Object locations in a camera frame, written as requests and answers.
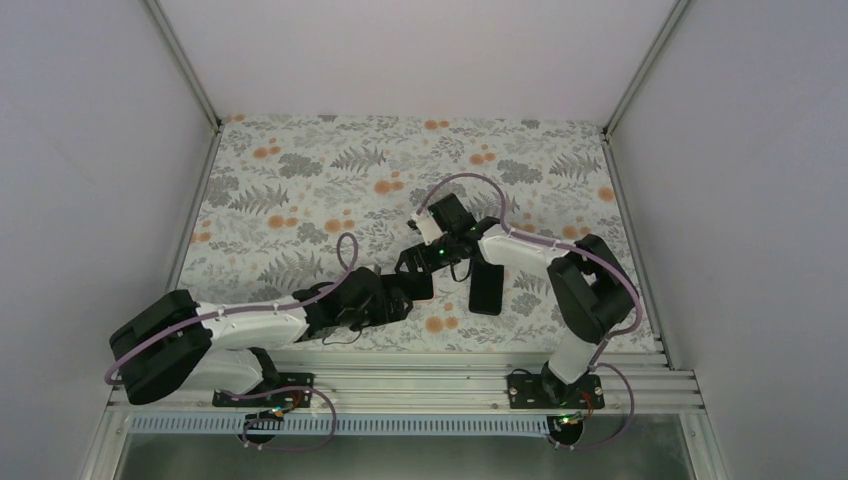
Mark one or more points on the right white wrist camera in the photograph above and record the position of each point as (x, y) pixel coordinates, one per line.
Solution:
(428, 228)

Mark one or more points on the floral patterned table mat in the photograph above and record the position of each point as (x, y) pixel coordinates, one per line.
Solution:
(284, 188)

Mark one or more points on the aluminium mounting rail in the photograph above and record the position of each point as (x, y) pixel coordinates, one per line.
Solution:
(424, 394)

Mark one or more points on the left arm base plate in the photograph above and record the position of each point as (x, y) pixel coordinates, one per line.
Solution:
(272, 399)

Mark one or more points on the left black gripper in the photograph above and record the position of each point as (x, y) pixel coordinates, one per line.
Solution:
(382, 314)

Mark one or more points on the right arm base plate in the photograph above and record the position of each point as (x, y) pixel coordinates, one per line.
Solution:
(543, 390)

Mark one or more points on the black phone case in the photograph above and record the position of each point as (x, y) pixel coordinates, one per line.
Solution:
(486, 288)

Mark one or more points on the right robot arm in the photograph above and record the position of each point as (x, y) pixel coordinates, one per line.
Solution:
(592, 292)

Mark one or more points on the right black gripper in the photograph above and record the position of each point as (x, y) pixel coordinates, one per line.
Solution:
(418, 251)

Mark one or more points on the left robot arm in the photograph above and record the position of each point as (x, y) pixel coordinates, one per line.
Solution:
(180, 344)

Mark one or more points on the teal-edged black smartphone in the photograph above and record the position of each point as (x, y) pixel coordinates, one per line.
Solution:
(416, 286)

